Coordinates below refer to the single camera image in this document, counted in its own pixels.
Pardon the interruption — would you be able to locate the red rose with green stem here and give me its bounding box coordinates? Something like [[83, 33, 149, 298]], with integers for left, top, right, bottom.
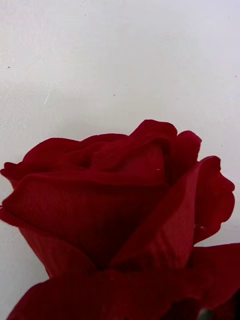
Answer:
[[0, 119, 240, 320]]

